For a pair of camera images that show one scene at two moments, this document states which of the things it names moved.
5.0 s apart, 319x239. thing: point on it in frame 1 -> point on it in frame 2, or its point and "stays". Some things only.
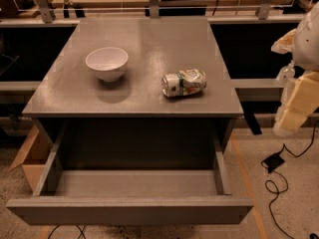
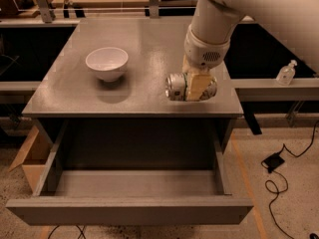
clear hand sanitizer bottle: x=286 y=74 stays
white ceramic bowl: x=108 y=62 stays
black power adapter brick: x=273 y=161 stays
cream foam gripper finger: x=303 y=102 -> x=197 y=85
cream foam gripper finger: x=285 y=44 -> x=187 y=68
